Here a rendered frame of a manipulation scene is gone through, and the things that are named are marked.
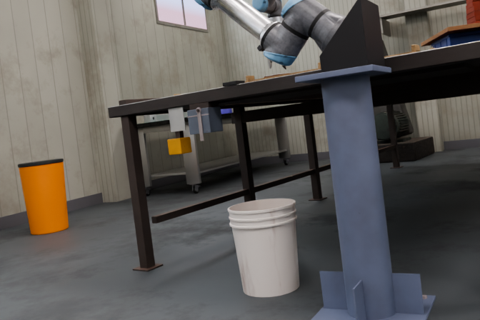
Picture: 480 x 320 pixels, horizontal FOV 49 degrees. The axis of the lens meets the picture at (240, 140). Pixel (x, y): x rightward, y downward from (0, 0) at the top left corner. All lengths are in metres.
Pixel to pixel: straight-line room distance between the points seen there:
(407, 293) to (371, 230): 0.26
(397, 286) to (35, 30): 5.04
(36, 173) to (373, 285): 3.46
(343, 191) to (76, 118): 4.85
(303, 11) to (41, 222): 3.47
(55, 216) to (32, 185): 0.33
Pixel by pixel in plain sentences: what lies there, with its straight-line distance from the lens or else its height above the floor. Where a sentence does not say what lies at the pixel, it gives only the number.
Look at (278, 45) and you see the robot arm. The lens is 1.94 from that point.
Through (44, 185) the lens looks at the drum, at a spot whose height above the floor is 0.42.
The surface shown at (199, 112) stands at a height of 0.81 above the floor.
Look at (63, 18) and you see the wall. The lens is 6.53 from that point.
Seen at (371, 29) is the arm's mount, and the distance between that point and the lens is 1.90.
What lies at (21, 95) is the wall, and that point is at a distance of 5.91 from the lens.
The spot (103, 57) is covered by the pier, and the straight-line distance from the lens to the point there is 6.51.
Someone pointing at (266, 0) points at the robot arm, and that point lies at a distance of 2.45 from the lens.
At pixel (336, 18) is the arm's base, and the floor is 1.05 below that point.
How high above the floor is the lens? 0.73
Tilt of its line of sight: 2 degrees down
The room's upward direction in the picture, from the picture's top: 7 degrees counter-clockwise
